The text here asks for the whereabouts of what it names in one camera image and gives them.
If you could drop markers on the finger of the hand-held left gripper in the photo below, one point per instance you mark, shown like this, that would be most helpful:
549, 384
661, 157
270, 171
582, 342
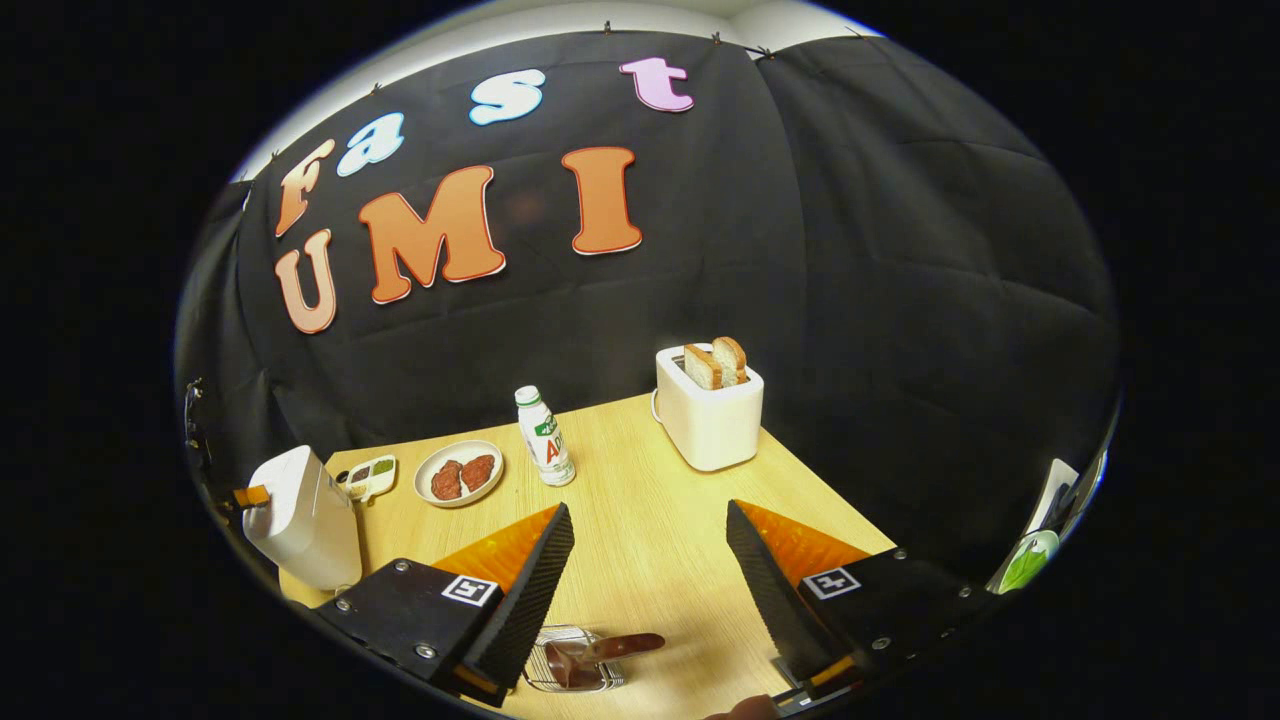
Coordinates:
255, 496

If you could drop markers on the brown wooden spoon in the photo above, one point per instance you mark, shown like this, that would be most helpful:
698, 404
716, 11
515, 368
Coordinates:
610, 648

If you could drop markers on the round white plate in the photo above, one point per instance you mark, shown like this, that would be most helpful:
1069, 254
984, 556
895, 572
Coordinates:
458, 448

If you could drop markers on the red meat piece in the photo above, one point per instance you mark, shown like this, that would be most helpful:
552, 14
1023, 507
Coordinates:
446, 481
478, 472

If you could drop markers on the white rice cooker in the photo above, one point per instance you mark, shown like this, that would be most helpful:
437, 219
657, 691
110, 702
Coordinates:
310, 530

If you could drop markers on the white plastic bottle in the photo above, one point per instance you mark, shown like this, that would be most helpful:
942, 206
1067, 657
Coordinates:
547, 445

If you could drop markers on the green and white packet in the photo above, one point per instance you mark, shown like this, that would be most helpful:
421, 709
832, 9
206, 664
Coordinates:
1030, 565

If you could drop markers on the black backdrop cloth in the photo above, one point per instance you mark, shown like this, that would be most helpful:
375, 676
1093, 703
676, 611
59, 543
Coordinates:
900, 300

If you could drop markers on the toast bread slice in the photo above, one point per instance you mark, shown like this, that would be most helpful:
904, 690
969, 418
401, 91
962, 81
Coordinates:
702, 368
733, 360

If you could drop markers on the white divided dish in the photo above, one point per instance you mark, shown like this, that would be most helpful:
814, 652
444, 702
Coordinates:
368, 490

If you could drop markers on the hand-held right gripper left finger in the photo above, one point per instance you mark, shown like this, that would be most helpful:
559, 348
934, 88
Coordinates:
525, 600

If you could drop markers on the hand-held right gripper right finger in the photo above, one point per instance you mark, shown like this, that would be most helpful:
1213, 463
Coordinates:
770, 600

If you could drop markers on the white toaster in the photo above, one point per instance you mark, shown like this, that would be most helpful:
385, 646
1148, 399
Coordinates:
710, 430

